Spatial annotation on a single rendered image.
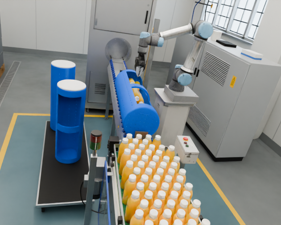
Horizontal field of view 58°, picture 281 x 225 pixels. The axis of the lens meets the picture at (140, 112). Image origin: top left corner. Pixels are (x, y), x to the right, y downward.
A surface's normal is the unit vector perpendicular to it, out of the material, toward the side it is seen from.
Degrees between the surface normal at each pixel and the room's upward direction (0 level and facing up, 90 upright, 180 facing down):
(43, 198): 0
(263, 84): 90
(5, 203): 0
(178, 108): 90
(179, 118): 90
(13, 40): 90
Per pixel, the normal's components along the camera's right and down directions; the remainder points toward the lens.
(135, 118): 0.16, 0.47
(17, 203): 0.17, -0.88
